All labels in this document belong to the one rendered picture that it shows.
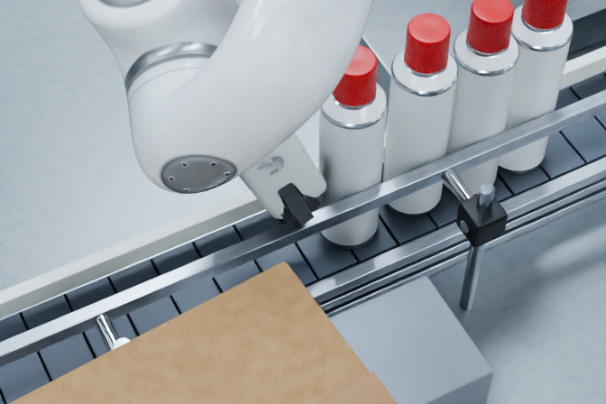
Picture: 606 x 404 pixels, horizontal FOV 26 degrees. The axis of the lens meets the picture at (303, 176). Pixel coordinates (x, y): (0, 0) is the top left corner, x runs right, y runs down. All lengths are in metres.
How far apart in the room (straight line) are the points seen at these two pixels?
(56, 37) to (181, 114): 0.60
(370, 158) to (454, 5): 0.32
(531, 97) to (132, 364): 0.46
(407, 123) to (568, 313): 0.23
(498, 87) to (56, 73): 0.48
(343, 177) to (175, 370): 0.31
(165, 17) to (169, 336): 0.19
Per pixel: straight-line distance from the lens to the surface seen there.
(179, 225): 1.08
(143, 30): 0.79
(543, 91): 1.09
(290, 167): 0.94
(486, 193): 1.01
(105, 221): 1.20
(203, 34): 0.81
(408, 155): 1.06
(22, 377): 1.06
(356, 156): 1.01
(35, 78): 1.32
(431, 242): 1.12
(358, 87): 0.96
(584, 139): 1.21
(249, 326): 0.78
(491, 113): 1.06
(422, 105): 1.02
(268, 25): 0.73
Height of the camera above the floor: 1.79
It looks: 52 degrees down
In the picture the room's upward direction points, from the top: straight up
